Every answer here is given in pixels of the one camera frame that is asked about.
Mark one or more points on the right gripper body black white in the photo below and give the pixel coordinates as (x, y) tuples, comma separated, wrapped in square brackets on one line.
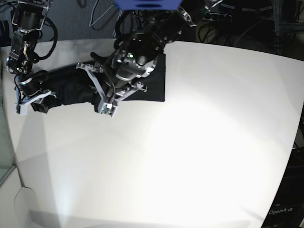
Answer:
[(29, 88)]

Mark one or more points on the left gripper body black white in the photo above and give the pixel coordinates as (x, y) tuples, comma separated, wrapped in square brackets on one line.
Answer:
[(110, 88)]

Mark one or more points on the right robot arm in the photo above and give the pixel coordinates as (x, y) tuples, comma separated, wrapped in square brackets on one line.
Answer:
[(28, 20)]

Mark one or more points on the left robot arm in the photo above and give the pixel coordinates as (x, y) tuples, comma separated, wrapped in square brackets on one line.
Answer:
[(135, 56)]

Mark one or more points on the black OpenArm case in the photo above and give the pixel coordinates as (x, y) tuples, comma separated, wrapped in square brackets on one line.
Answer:
[(287, 209)]

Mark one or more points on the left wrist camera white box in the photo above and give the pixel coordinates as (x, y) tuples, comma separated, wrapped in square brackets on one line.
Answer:
[(107, 108)]

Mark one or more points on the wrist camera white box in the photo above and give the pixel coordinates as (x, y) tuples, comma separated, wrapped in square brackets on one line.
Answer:
[(21, 109), (107, 108)]

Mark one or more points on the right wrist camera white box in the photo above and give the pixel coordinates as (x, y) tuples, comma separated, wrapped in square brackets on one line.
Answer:
[(21, 109)]

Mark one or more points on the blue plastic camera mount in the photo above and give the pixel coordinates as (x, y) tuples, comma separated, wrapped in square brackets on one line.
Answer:
[(148, 4)]

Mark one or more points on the white power strip red switch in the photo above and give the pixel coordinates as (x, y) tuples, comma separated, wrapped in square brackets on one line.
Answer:
[(211, 16)]

